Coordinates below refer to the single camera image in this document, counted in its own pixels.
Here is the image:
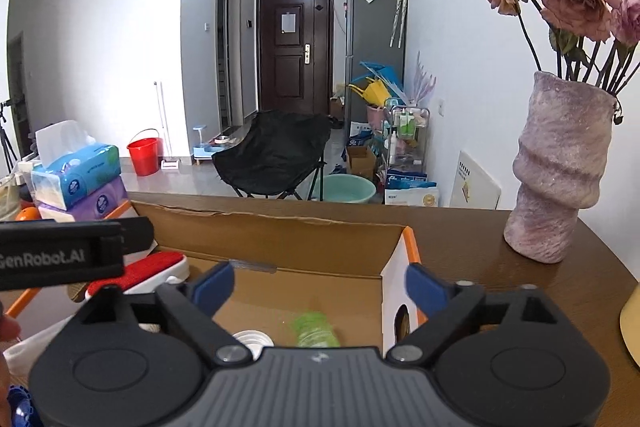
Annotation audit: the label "clear plastic food container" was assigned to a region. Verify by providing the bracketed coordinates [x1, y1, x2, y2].
[17, 159, 43, 200]

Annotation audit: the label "green plastic basin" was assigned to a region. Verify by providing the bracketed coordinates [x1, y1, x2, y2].
[320, 173, 377, 204]

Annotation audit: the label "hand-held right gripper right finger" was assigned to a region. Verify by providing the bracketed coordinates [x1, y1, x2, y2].
[385, 263, 562, 369]

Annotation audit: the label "orange-red cardboard box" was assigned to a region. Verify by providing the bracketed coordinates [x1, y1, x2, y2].
[5, 199, 428, 358]

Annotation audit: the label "blue plastic stool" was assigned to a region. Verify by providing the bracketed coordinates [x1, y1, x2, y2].
[360, 61, 403, 98]

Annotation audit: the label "grey refrigerator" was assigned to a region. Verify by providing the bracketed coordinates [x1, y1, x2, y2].
[345, 0, 407, 132]

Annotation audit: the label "purple tissue pack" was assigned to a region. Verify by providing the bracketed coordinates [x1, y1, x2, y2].
[37, 177, 128, 223]

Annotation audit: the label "yellow watering can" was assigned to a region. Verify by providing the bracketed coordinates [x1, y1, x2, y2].
[348, 78, 388, 105]

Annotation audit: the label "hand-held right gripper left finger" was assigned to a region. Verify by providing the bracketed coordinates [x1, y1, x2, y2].
[75, 261, 254, 369]

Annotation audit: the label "pink bucket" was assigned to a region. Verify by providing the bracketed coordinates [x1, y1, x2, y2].
[366, 104, 388, 130]

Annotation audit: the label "person's left hand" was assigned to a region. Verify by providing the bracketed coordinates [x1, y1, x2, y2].
[0, 304, 22, 343]

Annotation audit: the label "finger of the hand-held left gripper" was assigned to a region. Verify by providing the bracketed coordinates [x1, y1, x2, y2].
[0, 217, 154, 256]

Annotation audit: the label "white folded umbrella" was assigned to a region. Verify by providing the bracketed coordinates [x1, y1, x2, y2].
[390, 0, 408, 48]

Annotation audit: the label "small brown cardboard box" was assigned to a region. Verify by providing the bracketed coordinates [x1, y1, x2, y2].
[346, 146, 376, 180]

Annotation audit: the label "metal rack cart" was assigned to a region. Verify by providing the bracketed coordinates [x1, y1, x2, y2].
[382, 105, 431, 180]

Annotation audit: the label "dark wooden door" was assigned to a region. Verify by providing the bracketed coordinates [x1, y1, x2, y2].
[256, 0, 333, 115]

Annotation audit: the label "blue tissue pack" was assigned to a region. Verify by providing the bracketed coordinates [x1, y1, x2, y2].
[31, 120, 122, 211]

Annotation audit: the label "green plastic item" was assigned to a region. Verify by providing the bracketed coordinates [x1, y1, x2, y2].
[291, 311, 342, 349]

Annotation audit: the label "black tripod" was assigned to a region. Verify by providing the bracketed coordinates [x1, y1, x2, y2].
[0, 99, 16, 172]

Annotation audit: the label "white mop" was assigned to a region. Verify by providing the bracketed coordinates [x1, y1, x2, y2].
[152, 81, 181, 172]

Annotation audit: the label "purple decorative feathers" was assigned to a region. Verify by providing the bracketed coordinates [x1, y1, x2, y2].
[410, 52, 437, 108]

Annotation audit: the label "blue and white bag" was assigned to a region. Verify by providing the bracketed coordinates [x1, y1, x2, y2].
[384, 169, 440, 208]

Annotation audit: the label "black folding chair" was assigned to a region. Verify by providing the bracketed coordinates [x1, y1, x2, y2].
[212, 110, 332, 200]

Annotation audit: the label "blue pet feeder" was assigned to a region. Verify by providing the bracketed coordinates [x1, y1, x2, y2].
[192, 124, 236, 165]

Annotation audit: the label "yellow mug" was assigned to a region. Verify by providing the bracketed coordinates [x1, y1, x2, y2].
[619, 284, 640, 368]

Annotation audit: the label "red bucket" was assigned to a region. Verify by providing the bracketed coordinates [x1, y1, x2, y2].
[126, 130, 162, 176]

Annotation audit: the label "red and white lint brush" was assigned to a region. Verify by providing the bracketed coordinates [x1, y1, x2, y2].
[84, 251, 191, 308]

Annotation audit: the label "white board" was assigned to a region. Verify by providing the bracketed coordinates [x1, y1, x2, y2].
[450, 150, 502, 209]

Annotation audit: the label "pink textured vase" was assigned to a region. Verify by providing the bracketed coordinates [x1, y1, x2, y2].
[502, 71, 616, 264]

